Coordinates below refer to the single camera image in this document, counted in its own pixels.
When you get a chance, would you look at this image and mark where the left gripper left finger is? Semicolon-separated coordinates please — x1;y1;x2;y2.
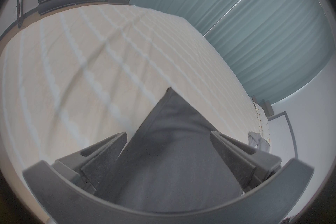
54;132;128;194

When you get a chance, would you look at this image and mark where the bed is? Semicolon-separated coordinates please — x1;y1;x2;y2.
0;4;298;221

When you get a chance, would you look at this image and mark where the grey bedside table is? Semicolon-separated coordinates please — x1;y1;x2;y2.
251;96;275;116

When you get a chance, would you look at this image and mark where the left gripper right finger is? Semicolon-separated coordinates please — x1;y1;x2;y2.
210;131;282;192

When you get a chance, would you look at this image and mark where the pile of clothes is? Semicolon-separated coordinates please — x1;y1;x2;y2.
248;132;271;152

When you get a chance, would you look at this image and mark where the white printed pillow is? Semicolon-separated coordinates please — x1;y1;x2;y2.
253;102;271;142

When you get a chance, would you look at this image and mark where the black T-shirt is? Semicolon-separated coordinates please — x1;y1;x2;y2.
93;87;244;214

